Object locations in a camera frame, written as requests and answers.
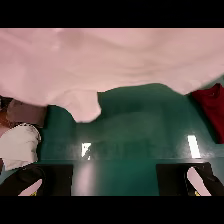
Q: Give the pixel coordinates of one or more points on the pink T-shirt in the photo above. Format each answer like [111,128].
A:
[110,60]

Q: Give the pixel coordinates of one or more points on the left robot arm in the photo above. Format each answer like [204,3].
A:
[31,181]

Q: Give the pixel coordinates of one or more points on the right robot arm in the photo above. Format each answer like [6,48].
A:
[193,180]

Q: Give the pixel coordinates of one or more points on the brown garment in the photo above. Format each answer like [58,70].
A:
[26,112]

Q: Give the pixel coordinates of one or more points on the white garment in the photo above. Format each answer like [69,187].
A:
[18,146]

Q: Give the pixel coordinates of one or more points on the red T-shirt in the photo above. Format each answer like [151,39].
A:
[212,106]

